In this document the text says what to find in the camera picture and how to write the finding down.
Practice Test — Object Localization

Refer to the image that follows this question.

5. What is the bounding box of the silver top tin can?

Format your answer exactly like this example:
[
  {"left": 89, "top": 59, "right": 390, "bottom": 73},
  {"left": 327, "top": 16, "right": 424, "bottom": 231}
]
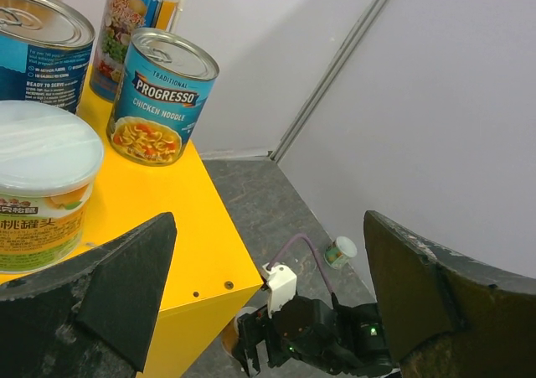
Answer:
[{"left": 106, "top": 28, "right": 219, "bottom": 166}]

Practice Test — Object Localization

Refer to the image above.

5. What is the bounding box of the clear lid can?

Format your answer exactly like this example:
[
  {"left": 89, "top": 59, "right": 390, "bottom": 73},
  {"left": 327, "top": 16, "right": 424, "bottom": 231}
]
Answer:
[{"left": 324, "top": 236, "right": 357, "bottom": 269}]

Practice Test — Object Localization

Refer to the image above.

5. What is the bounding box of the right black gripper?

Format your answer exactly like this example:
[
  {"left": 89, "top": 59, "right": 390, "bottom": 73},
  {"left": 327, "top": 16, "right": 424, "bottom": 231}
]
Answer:
[{"left": 232, "top": 298, "right": 339, "bottom": 376}]

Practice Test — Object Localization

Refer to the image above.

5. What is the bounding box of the teal blue pull-tab can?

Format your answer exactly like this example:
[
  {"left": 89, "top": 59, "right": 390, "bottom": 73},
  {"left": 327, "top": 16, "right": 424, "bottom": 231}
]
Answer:
[{"left": 1, "top": 0, "right": 95, "bottom": 114}]

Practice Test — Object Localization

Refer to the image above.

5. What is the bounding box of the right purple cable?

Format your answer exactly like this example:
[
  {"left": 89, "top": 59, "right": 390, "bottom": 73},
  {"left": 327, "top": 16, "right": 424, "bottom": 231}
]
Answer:
[{"left": 270, "top": 232, "right": 336, "bottom": 299}]

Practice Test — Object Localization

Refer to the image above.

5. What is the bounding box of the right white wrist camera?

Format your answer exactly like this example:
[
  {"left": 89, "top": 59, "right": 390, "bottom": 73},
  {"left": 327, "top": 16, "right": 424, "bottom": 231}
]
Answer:
[{"left": 260, "top": 263, "right": 297, "bottom": 318}]

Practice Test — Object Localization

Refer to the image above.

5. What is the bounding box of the blue orange can with spoon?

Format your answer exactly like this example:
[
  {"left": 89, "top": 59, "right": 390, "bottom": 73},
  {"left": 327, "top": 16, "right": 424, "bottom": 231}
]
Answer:
[{"left": 90, "top": 0, "right": 181, "bottom": 101}]

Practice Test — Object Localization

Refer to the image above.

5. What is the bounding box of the yellow shelf cabinet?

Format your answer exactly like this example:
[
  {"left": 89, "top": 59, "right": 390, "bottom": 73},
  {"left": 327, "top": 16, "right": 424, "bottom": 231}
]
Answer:
[{"left": 0, "top": 63, "right": 265, "bottom": 378}]

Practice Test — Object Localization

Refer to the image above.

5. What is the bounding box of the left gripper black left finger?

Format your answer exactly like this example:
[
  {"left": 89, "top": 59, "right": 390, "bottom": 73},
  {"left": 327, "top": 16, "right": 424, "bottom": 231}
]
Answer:
[{"left": 1, "top": 212, "right": 177, "bottom": 377}]

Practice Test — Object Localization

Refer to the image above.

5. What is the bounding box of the green label can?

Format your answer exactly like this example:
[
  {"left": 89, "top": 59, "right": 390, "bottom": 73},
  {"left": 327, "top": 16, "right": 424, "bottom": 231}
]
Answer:
[{"left": 1, "top": 101, "right": 105, "bottom": 274}]

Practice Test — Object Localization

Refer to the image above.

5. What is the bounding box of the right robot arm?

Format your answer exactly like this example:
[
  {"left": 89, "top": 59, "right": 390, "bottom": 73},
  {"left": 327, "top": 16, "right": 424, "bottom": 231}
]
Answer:
[{"left": 231, "top": 294, "right": 402, "bottom": 377}]

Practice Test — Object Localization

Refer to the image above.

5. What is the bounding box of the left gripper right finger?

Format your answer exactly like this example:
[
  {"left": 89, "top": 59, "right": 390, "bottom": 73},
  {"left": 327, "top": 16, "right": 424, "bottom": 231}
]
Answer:
[{"left": 363, "top": 210, "right": 535, "bottom": 377}]

